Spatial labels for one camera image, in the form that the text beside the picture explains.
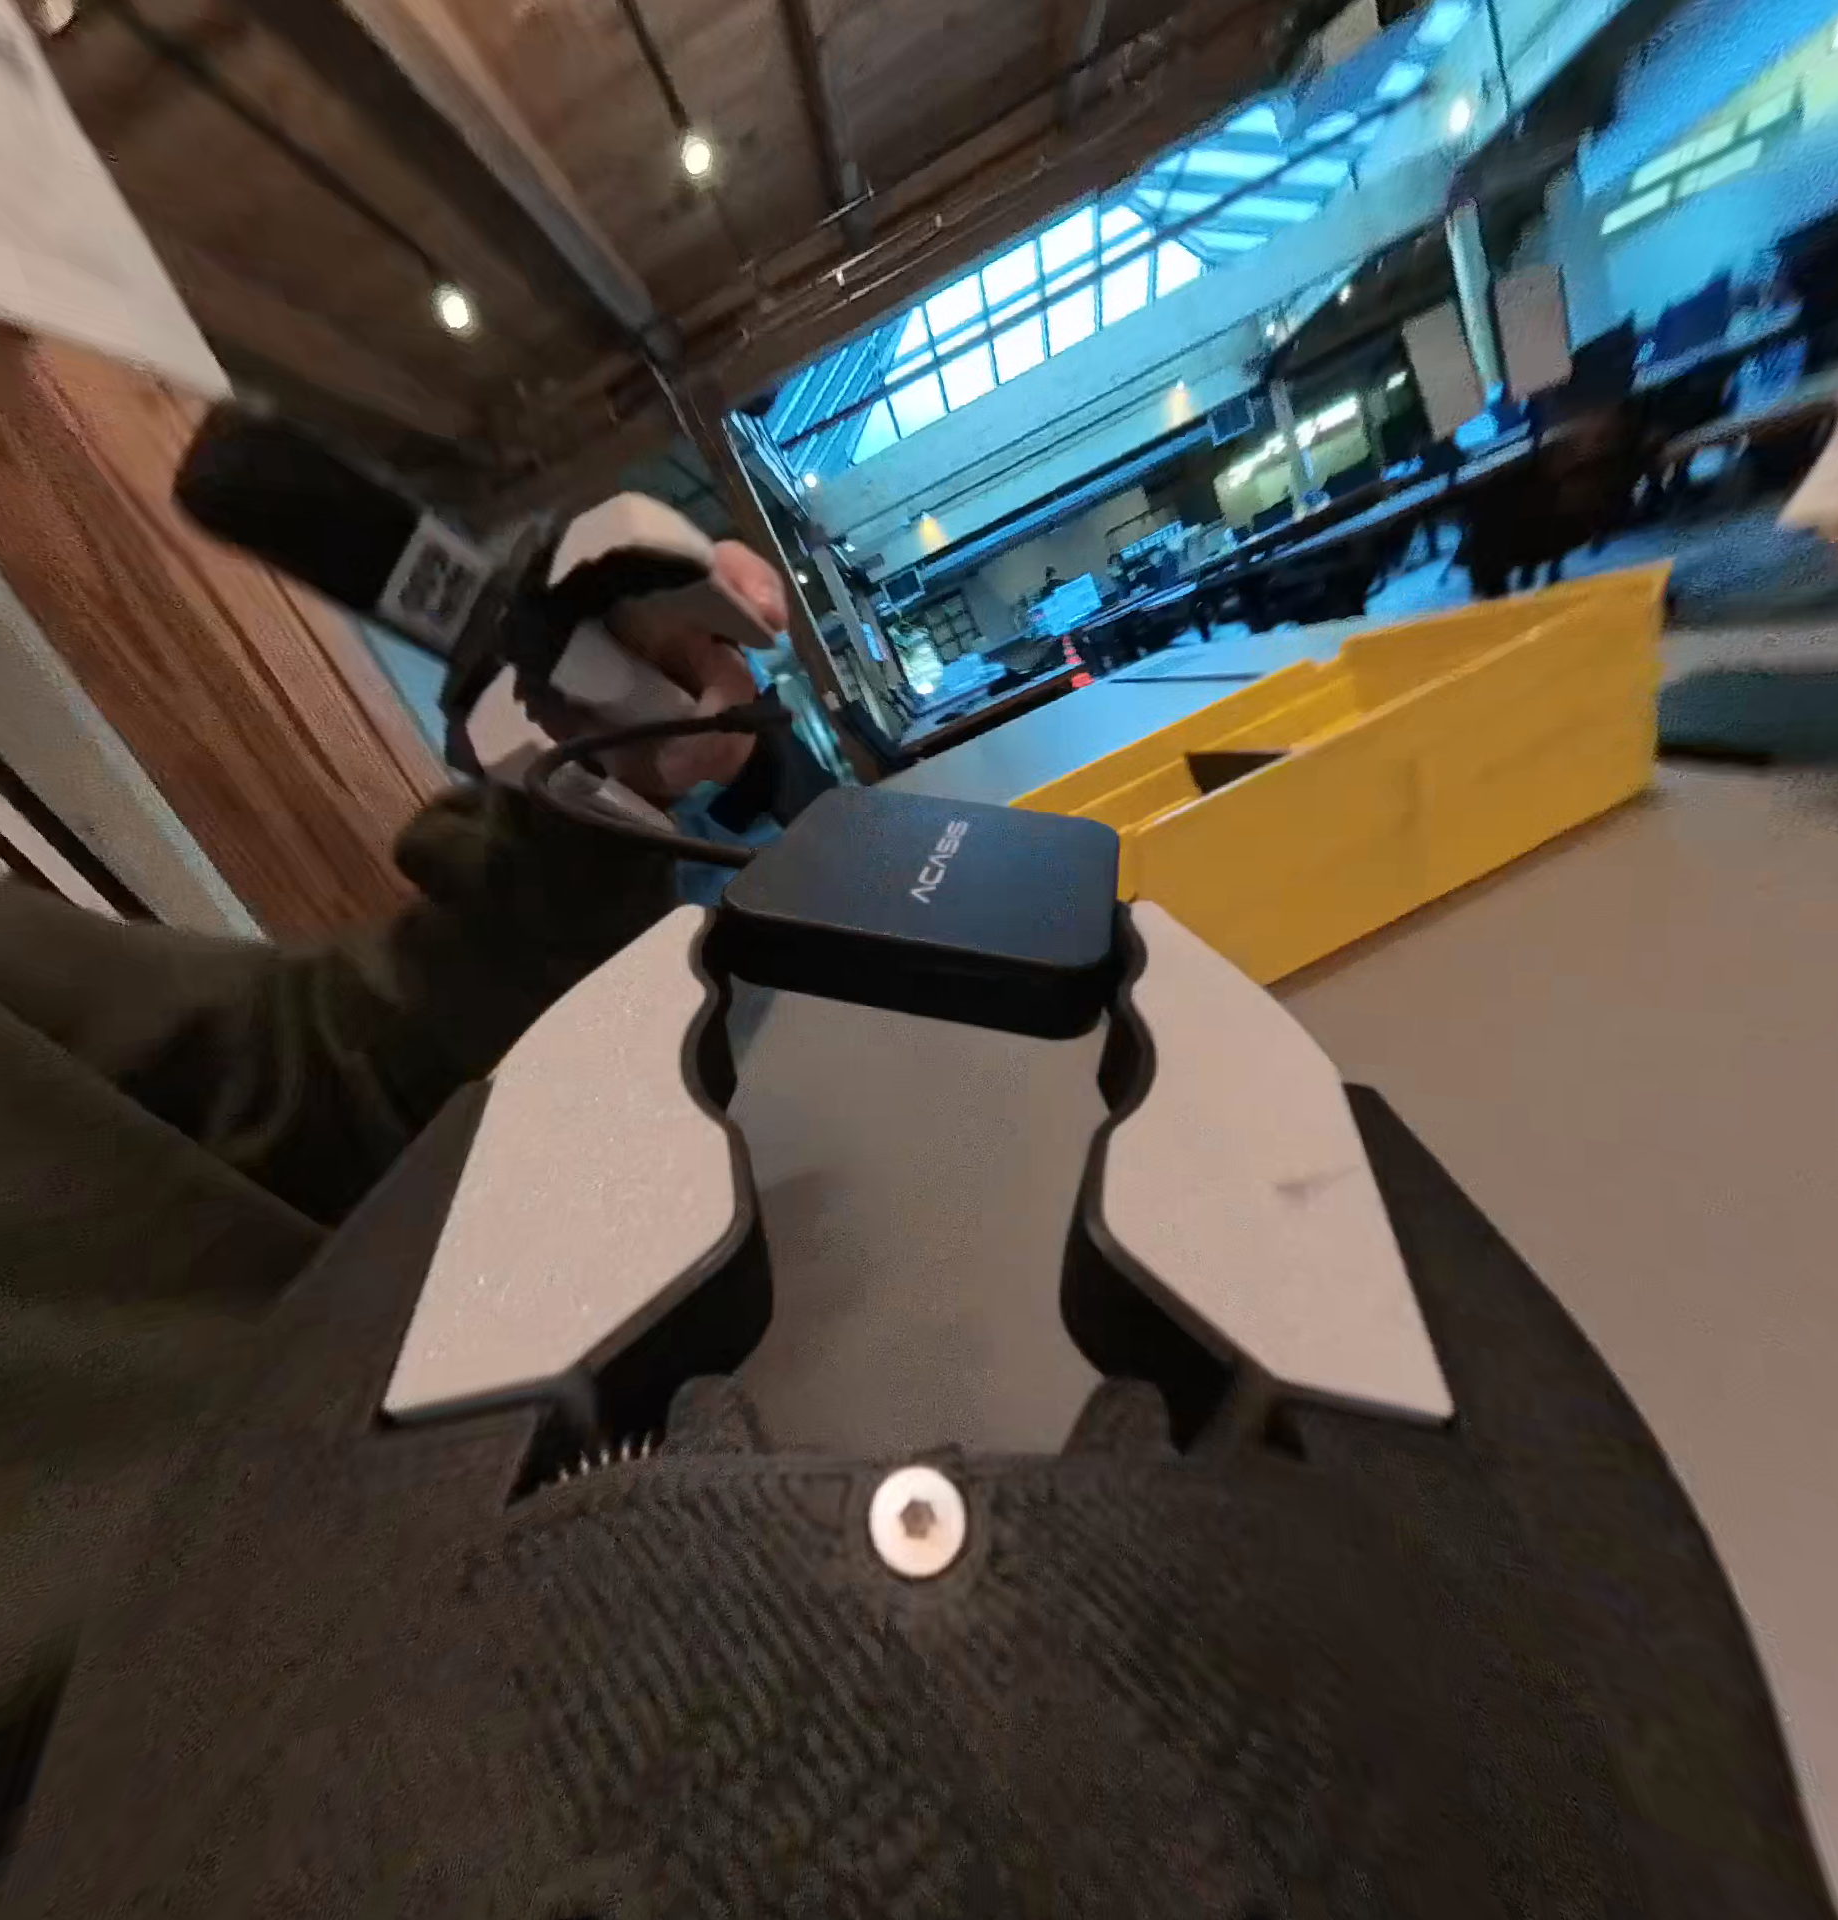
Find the wooden pillar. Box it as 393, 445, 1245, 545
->
0, 316, 448, 939

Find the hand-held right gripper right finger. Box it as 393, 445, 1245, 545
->
1060, 899, 1459, 1448

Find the person's left forearm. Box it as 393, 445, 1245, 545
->
0, 781, 702, 1224

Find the person's torso olive hoodie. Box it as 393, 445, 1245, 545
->
0, 975, 352, 1802

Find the grey desk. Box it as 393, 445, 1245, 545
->
739, 630, 1838, 1920

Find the person's left hand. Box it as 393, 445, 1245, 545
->
618, 538, 792, 804

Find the yellow plastic bin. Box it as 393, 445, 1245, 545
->
1008, 561, 1673, 988

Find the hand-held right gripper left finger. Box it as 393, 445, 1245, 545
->
380, 904, 775, 1428

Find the white paper notice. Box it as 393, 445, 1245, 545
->
0, 0, 233, 399

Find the black square hub with cable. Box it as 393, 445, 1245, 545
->
528, 705, 1123, 1039

